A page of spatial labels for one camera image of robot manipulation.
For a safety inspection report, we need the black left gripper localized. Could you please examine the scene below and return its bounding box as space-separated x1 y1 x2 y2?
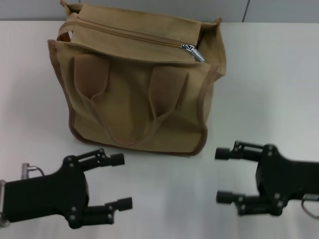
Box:
3 148 133 229

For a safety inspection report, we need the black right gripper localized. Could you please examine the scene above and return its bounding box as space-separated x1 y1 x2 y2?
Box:
215 140 319 217

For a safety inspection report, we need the khaki canvas food bag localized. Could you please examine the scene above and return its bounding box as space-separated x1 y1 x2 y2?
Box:
47 0 227 158

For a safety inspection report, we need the silver metal zipper pull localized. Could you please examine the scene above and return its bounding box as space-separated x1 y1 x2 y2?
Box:
180 42 205 63

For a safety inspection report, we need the right gripper cable with connectors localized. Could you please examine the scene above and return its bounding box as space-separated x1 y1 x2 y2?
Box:
301 194 319 220

